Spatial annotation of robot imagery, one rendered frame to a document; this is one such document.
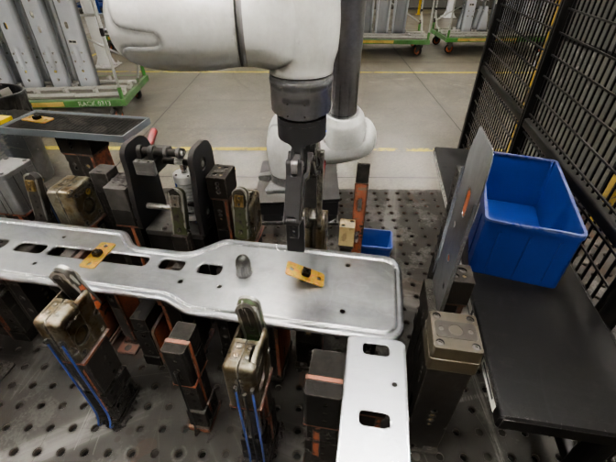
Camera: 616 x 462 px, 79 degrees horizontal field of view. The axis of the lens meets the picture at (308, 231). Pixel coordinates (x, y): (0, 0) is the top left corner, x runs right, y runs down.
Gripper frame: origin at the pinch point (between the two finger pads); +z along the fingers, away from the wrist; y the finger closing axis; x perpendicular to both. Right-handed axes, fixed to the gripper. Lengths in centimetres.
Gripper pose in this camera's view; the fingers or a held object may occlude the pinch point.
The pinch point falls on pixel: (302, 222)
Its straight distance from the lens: 68.1
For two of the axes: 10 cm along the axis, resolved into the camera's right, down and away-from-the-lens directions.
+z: 0.0, 8.0, 6.1
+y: -1.6, 6.0, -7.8
